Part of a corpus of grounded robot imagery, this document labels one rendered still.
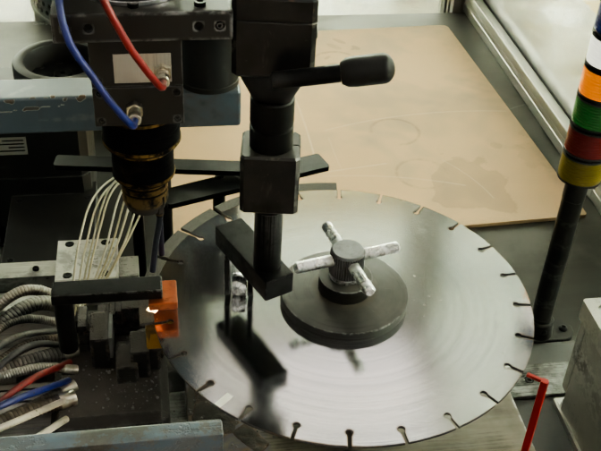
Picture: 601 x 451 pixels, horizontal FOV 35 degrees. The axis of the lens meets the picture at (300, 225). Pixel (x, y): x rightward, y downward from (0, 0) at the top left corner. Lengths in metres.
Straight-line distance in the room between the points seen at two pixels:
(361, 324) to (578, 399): 0.29
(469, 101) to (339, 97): 0.21
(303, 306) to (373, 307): 0.06
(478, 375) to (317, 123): 0.75
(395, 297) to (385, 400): 0.11
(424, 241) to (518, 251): 0.37
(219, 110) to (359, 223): 0.18
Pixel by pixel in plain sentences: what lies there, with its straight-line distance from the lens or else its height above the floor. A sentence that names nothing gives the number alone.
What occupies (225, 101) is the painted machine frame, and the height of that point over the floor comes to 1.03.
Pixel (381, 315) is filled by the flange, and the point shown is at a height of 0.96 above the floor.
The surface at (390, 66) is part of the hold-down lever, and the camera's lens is 0.61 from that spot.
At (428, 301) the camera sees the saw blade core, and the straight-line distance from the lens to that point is 0.84.
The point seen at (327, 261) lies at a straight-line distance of 0.79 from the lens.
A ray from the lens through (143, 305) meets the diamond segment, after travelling 0.82.
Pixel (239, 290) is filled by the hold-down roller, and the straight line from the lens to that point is 0.81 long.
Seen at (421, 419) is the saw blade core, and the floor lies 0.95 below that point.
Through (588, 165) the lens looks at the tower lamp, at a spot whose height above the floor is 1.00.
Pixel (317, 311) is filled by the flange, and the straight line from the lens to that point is 0.80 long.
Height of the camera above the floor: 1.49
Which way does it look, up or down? 37 degrees down
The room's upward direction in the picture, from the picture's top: 3 degrees clockwise
